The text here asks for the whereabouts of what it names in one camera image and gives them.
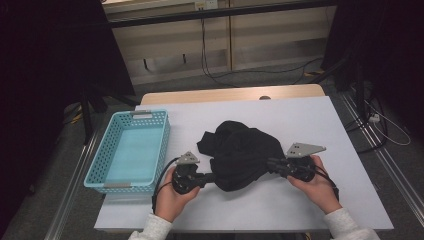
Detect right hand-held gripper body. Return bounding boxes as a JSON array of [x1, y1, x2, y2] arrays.
[[274, 142, 327, 183]]

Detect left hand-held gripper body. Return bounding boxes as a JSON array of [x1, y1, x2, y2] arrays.
[[171, 151, 208, 195]]

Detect black shorts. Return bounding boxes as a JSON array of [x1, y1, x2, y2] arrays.
[[196, 120, 286, 193]]

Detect light blue plastic basket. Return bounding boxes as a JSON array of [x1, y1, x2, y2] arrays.
[[83, 109, 172, 195]]

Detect person's left hand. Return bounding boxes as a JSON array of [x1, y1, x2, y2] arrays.
[[154, 165, 202, 223]]

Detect person's right hand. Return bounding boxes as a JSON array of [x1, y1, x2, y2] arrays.
[[287, 155, 340, 215]]

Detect white table cover sheet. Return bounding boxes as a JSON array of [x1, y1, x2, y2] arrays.
[[94, 95, 395, 233]]

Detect wooden table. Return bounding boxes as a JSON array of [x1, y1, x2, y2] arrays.
[[139, 83, 326, 106]]

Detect black tripod stand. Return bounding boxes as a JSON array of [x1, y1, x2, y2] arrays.
[[79, 83, 141, 146]]

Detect beige wooden cabinet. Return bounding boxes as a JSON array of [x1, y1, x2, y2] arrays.
[[101, 0, 338, 86]]

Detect narrow black curtain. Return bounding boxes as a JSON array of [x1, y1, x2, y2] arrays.
[[321, 0, 424, 141]]

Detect black horizontal bar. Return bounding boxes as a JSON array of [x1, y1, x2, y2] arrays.
[[108, 0, 338, 29]]

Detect wide black curtain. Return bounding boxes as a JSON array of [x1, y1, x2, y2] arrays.
[[0, 0, 136, 234]]

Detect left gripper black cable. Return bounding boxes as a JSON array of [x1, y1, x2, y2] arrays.
[[151, 157, 181, 214]]

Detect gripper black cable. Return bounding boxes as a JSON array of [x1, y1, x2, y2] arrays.
[[313, 165, 340, 202], [151, 157, 181, 214]]

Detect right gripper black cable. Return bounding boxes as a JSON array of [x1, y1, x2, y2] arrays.
[[313, 165, 340, 202]]

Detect black floor cable bundle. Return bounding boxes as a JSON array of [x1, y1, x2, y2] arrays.
[[344, 96, 389, 154]]

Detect long metal floor rail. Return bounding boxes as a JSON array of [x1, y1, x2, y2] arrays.
[[339, 91, 424, 228]]

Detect white floor cable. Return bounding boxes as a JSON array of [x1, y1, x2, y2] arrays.
[[364, 99, 412, 147]]

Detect short metal floor rail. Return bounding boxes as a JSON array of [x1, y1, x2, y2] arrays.
[[44, 131, 99, 240]]

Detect yellow floor cable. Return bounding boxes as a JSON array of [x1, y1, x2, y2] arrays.
[[68, 104, 84, 125]]

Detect black hanging wall cable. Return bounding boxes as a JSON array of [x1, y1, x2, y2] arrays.
[[199, 18, 324, 88]]

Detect white wall outlet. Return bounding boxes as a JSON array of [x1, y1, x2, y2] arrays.
[[194, 0, 219, 11]]

